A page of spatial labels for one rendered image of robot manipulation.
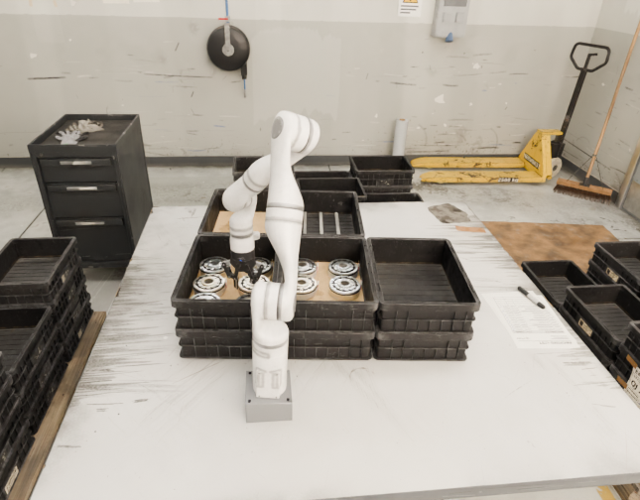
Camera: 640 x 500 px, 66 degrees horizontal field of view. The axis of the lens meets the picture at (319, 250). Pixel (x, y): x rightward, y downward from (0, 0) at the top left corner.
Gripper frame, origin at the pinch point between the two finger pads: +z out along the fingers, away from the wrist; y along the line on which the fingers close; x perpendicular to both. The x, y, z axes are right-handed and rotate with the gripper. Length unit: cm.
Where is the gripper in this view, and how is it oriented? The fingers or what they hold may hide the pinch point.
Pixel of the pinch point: (244, 284)
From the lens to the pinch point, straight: 163.1
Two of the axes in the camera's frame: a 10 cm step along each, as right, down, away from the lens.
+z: -0.3, 8.6, 5.1
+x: 0.5, -5.1, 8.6
